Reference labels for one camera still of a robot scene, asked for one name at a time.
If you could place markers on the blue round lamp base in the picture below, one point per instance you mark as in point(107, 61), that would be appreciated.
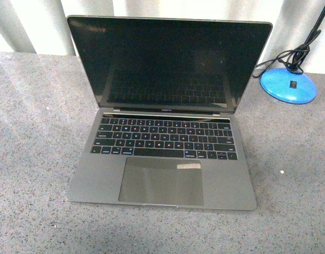
point(288, 87)

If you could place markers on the grey laptop computer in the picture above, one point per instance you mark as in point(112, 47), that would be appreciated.
point(165, 133)

